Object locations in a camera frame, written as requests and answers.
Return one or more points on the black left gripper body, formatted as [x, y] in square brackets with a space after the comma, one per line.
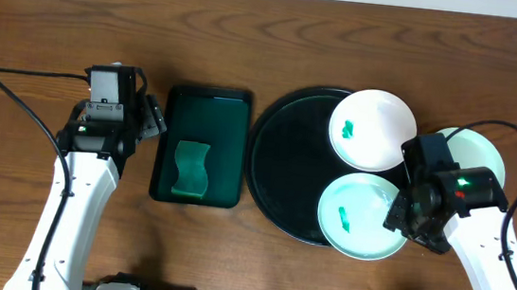
[151, 118]

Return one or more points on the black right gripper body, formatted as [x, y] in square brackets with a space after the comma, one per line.
[410, 213]

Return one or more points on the white plate front green stain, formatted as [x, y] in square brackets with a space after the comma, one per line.
[351, 212]

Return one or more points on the black rectangular water tray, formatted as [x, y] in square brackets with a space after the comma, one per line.
[216, 117]

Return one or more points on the white plate with green stain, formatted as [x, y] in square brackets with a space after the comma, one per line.
[471, 150]

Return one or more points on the green scouring sponge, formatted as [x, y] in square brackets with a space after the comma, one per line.
[192, 178]

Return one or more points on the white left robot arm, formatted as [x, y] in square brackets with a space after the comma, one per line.
[84, 179]

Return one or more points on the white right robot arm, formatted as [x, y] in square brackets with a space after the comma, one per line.
[486, 247]

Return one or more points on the black round serving tray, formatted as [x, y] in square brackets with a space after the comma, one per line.
[290, 161]

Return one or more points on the white plate at back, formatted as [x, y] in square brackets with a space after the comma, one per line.
[368, 127]

